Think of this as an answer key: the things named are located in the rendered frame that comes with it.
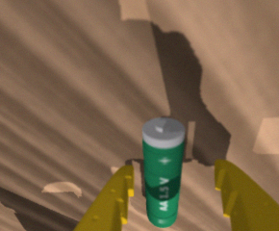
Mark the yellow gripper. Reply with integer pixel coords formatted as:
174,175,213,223
73,159,279,231

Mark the green aa battery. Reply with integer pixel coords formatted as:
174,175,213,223
142,117,185,228

